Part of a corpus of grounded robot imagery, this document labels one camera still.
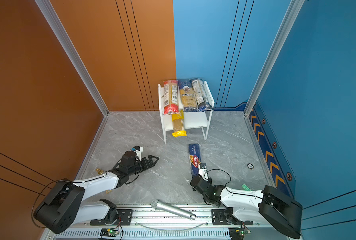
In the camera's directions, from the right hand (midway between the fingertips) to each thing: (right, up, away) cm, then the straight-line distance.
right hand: (194, 178), depth 86 cm
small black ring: (+35, +6, +5) cm, 36 cm away
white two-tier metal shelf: (+2, +35, +6) cm, 35 cm away
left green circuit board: (-42, -20, -15) cm, 49 cm away
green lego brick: (+28, -3, -5) cm, 29 cm away
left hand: (-23, +11, +2) cm, 25 cm away
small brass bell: (-55, +4, +1) cm, 55 cm away
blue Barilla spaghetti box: (+1, +11, +3) cm, 11 cm away
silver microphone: (-18, -9, -12) cm, 24 cm away
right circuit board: (+19, -20, -16) cm, 32 cm away
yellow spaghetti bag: (-9, +32, +1) cm, 33 cm away
